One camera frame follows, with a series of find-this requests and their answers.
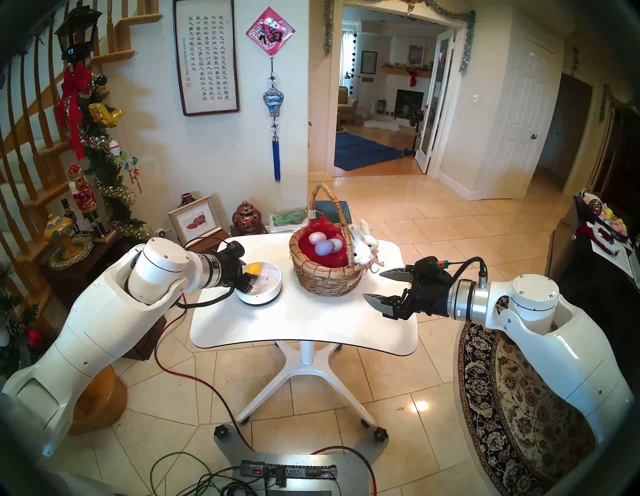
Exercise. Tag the blue storage box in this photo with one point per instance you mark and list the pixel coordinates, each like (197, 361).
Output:
(332, 206)

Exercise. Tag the matte purple easter egg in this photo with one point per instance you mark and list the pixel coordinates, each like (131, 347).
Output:
(324, 248)

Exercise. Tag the red bauble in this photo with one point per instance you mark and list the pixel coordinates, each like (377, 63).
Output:
(34, 337)

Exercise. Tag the small black nutcracker figure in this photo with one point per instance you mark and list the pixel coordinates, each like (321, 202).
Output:
(70, 216)

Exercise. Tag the grey right shoulder housing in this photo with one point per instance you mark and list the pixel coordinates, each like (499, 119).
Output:
(615, 475)

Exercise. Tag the black fireplace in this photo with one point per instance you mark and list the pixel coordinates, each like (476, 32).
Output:
(407, 102)

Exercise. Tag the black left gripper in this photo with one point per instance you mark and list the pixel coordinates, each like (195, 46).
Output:
(232, 272)

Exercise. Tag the framed picture above mantel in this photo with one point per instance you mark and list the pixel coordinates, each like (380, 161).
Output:
(416, 54)

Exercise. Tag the white fur rug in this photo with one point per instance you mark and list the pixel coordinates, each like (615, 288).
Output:
(380, 125)

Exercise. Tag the black lantern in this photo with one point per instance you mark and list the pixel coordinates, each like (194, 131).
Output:
(77, 32)

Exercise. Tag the pink glitter easter egg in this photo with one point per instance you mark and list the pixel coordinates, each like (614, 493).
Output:
(317, 237)

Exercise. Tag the vase pendant with blue tassel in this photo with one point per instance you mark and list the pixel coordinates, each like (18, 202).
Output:
(273, 102)

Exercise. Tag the green christmas garland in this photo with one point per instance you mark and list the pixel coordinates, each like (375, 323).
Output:
(105, 165)

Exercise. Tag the grey left shoulder housing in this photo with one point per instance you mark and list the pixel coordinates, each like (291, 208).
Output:
(20, 450)

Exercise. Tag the red cloisonne ginger jar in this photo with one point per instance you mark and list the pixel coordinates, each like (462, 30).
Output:
(246, 217)

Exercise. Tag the small white plush bunny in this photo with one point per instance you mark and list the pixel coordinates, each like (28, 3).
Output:
(362, 231)

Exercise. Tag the dark wooden side table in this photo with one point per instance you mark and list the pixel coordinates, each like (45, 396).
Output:
(85, 280)

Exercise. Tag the black power strip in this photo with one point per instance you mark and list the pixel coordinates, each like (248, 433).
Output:
(295, 470)

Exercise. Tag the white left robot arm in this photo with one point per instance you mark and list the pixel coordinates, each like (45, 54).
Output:
(100, 320)

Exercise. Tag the brass plate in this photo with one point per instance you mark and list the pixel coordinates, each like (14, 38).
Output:
(82, 250)

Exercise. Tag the wooden staircase banister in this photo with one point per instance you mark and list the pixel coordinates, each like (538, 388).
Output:
(45, 165)

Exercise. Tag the white bowl with black base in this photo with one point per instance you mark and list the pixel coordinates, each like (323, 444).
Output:
(267, 297)

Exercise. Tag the yellow easter egg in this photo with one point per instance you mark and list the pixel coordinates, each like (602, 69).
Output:
(253, 269)

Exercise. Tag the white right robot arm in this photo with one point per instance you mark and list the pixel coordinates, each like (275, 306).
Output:
(550, 330)

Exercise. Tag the red tulle fabric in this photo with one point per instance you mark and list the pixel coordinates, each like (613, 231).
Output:
(307, 252)

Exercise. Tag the red ribbon bow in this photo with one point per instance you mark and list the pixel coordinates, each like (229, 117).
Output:
(75, 87)

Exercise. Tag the round oriental rug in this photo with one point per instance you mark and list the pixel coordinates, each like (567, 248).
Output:
(525, 410)

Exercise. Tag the blue glitter easter egg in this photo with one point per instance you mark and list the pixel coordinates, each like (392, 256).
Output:
(337, 244)

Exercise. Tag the blue floor rug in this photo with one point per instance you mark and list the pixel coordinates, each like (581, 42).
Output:
(365, 151)

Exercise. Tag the framed calligraphy scroll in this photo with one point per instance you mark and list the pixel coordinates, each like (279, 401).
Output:
(206, 55)

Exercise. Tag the black grand piano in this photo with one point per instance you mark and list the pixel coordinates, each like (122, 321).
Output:
(595, 270)

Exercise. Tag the large white plush bunny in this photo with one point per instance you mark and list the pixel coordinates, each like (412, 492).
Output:
(367, 252)

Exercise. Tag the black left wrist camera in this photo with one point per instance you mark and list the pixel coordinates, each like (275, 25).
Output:
(234, 249)

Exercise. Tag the red santa hat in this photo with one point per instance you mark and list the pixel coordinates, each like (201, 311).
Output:
(592, 233)

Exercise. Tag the red mantel stocking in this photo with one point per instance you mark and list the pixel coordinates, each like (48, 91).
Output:
(412, 78)

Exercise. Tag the gold ingot ornament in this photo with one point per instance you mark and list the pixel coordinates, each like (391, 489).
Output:
(105, 114)

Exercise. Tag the green jade stone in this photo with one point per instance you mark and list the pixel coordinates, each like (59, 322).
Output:
(287, 217)

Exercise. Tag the framed picture with red print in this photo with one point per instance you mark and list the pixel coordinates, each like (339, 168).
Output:
(196, 219)

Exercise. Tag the burlap ribbon bow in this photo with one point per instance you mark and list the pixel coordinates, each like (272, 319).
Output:
(372, 265)

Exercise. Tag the red nutcracker figure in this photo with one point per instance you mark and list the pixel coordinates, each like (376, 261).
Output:
(84, 197)

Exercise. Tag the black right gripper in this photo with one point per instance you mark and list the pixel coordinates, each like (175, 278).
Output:
(431, 292)

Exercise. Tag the small dark brown vase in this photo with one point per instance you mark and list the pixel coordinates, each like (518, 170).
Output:
(186, 199)

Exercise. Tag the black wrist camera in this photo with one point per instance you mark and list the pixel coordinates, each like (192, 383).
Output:
(234, 249)
(434, 263)

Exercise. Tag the small black framed picture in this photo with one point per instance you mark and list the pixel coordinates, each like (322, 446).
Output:
(368, 62)

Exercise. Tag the yellow ceramic vase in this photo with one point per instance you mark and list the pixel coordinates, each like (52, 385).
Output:
(59, 231)

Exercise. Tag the silver tinsel doorway garland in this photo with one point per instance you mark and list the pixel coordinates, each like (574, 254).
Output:
(466, 45)

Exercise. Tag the white mesh netting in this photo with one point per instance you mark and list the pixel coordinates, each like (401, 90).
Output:
(267, 280)

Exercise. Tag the white panel door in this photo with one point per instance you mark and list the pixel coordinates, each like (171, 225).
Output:
(525, 115)

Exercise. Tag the pastel plastic egg pile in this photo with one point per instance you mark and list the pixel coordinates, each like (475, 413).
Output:
(615, 222)

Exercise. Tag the dark patterned egg ornament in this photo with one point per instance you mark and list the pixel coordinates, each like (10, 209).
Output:
(595, 206)

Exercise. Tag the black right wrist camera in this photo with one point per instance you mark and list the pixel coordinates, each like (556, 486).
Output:
(434, 263)

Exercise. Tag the white pedestal table base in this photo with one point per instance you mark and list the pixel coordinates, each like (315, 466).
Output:
(305, 360)

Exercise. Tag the white french door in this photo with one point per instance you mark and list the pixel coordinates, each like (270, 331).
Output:
(434, 110)

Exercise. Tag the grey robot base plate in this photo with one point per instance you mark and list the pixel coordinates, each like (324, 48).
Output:
(355, 470)

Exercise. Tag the beige armchair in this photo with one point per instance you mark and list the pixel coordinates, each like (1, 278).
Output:
(347, 106)

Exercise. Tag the red diamond fu sign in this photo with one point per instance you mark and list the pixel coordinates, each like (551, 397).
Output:
(270, 31)

